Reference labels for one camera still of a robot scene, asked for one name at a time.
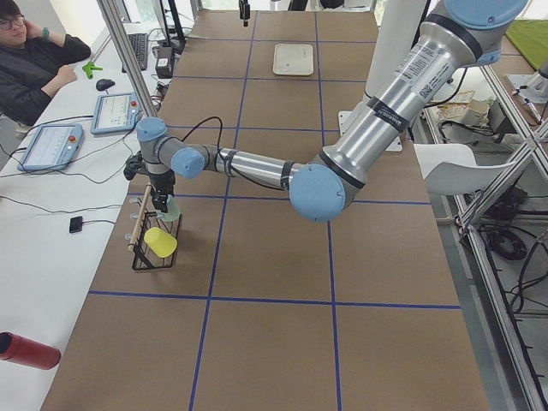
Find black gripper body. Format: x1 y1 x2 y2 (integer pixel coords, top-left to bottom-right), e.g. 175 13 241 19
149 170 176 200

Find green plastic cup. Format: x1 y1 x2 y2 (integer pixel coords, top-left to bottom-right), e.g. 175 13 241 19
162 194 181 223

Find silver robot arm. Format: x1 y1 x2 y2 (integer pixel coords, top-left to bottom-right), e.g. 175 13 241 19
136 1 526 222

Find yellow plastic cup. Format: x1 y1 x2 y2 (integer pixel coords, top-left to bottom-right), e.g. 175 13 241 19
144 227 178 258

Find cream rabbit tray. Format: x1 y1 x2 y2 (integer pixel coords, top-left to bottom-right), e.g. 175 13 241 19
272 44 314 76

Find far blue teach pendant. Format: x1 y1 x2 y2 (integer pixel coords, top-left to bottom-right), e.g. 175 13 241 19
90 92 140 135

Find blue teach pendant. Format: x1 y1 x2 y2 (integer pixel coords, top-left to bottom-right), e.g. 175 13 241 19
90 92 140 135
17 123 84 172

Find small black box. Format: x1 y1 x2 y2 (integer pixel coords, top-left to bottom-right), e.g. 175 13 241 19
68 216 83 234

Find black keyboard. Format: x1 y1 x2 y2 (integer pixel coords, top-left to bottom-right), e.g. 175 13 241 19
128 33 148 71

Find near blue teach pendant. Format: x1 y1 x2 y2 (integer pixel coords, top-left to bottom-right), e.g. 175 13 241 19
17 123 84 172

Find black computer mouse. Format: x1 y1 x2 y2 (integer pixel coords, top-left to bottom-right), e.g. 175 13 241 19
95 79 116 92

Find green plastic clamp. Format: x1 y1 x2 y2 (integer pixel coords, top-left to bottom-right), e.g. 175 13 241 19
82 61 103 80

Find seated person in black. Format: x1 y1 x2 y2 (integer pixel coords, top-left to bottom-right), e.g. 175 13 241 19
1 1 91 126

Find red bottle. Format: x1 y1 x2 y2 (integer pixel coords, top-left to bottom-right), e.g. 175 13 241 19
1 331 61 370

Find white chair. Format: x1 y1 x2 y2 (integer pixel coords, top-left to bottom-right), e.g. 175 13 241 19
414 143 517 195

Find black wire cup rack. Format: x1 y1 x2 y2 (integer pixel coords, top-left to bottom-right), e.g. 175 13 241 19
126 184 182 271

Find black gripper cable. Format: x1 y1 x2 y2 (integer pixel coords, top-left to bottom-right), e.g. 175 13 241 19
182 116 292 189

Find aluminium frame post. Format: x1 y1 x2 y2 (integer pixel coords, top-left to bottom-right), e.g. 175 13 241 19
97 0 157 117

